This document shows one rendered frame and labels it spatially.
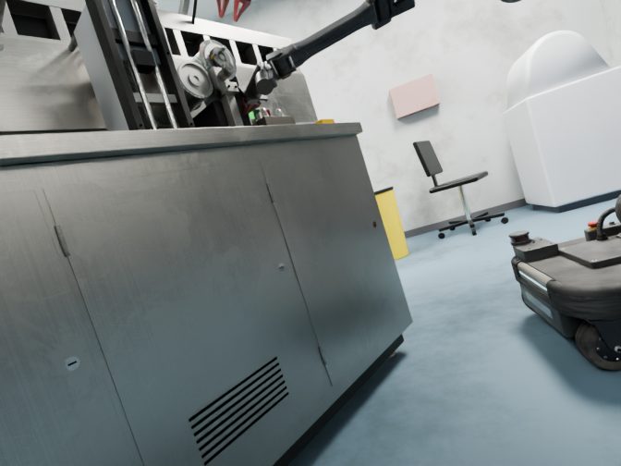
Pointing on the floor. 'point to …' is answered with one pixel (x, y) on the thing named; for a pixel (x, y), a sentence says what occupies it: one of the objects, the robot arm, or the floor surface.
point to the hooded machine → (565, 123)
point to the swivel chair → (451, 185)
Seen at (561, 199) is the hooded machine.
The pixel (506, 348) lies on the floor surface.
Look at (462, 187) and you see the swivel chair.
